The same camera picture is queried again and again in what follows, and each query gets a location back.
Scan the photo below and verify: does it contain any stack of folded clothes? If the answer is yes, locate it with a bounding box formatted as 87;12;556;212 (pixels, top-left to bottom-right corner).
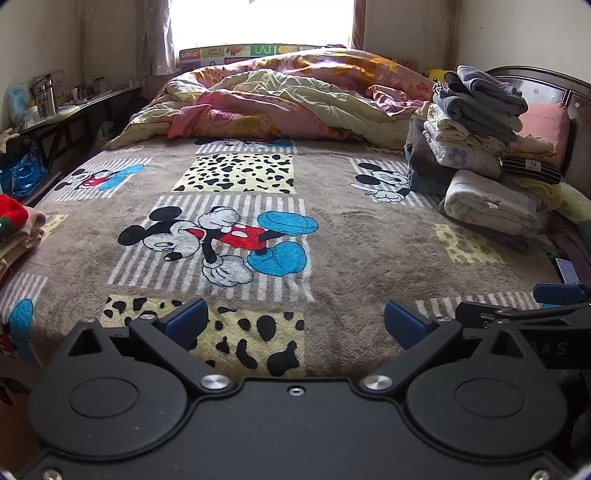
404;65;566;252

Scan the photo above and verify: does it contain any beige folded cloth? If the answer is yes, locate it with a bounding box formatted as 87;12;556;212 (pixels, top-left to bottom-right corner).
0;205;47;278

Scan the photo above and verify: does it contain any cartoon printed blanket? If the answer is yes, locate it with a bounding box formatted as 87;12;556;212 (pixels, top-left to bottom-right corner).
0;137;578;407

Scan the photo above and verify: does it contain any light patterned curtain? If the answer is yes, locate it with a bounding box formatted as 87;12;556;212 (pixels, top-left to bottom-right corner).
351;0;370;51
134;0;178;77

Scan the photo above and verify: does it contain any dark flat device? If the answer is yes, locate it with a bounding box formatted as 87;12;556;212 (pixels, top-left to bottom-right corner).
554;257;581;284

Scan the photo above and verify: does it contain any bright window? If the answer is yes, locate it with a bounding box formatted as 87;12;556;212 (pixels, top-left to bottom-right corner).
168;0;356;51

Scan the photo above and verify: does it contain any dark side table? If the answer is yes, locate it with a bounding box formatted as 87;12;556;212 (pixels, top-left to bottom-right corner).
0;84;144;208

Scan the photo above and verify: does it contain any blue plastic bag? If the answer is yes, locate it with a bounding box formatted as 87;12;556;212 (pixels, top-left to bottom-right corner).
0;150;49;195

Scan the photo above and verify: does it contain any floral pink quilt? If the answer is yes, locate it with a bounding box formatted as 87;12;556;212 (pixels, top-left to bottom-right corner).
104;48;437;151

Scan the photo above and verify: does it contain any red cloth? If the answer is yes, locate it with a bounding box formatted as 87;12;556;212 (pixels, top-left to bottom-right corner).
0;194;28;228

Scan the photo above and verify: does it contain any yellow green cloth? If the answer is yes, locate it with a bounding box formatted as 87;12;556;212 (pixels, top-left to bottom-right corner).
551;182;591;223

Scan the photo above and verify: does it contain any yellow plush toy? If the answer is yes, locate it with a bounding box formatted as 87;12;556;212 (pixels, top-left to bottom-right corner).
425;68;458;86

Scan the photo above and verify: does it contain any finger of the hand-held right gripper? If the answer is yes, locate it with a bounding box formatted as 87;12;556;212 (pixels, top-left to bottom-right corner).
532;282;591;308

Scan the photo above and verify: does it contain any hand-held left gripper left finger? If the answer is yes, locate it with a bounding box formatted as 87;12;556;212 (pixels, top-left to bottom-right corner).
48;298;237;396

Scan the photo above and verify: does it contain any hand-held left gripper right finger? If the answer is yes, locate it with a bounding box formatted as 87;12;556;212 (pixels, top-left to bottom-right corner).
360;299;550;396

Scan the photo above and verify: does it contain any dark wooden headboard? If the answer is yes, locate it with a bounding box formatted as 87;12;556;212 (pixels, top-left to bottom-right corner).
485;65;591;195

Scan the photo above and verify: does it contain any colourful foam play mat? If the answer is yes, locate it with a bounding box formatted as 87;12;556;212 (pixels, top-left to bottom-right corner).
179;44;333;73

